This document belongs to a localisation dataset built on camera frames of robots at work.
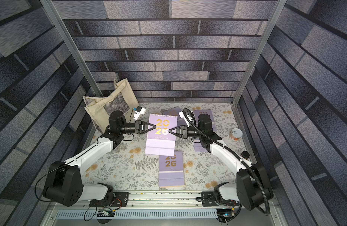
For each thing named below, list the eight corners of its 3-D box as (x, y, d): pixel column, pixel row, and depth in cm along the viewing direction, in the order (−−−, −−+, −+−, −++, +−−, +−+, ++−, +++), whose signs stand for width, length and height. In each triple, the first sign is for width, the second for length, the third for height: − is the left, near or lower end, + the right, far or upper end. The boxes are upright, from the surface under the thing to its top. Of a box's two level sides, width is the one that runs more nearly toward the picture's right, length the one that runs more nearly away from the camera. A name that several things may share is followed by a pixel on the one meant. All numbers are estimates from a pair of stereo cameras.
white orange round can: (230, 142, 99) (233, 137, 94) (228, 132, 104) (230, 128, 99) (240, 142, 99) (244, 137, 94) (237, 132, 104) (240, 128, 99)
